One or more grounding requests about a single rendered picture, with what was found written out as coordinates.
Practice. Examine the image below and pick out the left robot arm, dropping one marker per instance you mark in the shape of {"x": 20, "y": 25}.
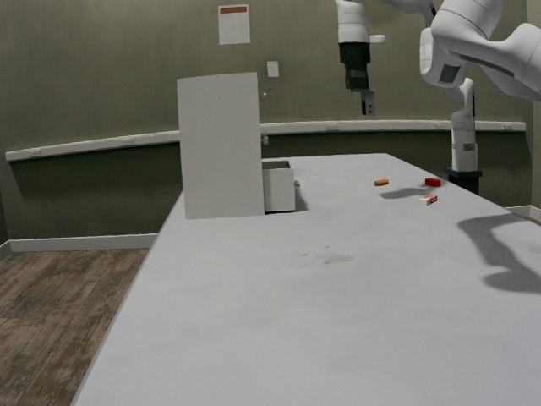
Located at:
{"x": 461, "y": 30}

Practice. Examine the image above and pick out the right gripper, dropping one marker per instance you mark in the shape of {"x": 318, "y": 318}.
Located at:
{"x": 354, "y": 42}

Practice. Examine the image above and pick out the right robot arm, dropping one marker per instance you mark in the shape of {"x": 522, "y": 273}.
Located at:
{"x": 464, "y": 149}

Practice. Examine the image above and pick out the red eraser with white tip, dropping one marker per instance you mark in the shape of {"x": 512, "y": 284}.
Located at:
{"x": 427, "y": 200}

